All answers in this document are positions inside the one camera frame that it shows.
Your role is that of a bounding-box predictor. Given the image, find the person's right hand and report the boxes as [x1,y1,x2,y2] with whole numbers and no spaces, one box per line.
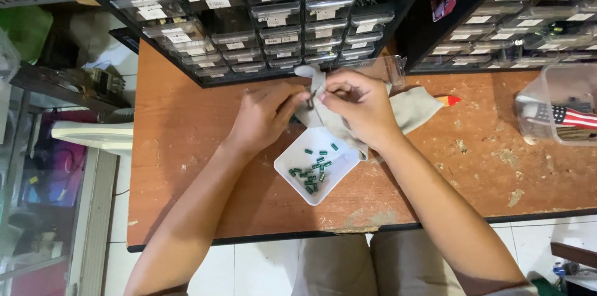
[317,69,403,153]

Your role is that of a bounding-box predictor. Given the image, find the person's left hand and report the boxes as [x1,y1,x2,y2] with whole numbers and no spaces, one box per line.
[228,81,312,158]

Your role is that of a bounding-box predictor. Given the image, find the grey cleaning cloth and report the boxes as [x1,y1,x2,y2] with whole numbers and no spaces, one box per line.
[293,65,445,161]

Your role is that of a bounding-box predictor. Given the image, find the clear plastic drawer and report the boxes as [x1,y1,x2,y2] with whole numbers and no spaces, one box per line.
[337,55,407,89]

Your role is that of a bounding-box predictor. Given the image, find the white square plastic tray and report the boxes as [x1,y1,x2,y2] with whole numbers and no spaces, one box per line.
[274,127,361,206]

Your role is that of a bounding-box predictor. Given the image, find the pile of green capacitors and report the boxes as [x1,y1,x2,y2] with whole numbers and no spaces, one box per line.
[288,142,340,195]

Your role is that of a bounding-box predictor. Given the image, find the large black parts drawer cabinet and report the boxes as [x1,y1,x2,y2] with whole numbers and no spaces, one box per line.
[90,0,437,89]

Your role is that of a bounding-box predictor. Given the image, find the person's beige shorts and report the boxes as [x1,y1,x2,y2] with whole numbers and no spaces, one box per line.
[291,230,460,296]

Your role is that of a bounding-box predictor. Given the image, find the black drawer cabinet green label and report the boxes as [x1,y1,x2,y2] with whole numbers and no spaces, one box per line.
[402,0,597,76]

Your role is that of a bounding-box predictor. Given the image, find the white plastic chair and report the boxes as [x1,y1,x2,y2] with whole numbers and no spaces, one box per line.
[51,109,135,157]

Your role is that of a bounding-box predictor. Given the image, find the clear plastic storage box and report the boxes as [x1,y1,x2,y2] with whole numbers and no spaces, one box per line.
[515,63,597,147]

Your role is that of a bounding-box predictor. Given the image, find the cluttered side shelf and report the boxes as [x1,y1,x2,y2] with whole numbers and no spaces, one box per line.
[9,4,136,115]

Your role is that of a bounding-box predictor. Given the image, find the striped flag-print item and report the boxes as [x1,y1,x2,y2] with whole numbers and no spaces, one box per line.
[521,102,597,131]

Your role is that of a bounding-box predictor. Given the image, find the glass display case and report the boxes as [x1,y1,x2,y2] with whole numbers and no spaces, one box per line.
[0,86,101,296]

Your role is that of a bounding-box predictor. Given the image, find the green plastic bag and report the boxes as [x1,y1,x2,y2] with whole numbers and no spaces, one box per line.
[0,5,54,65]

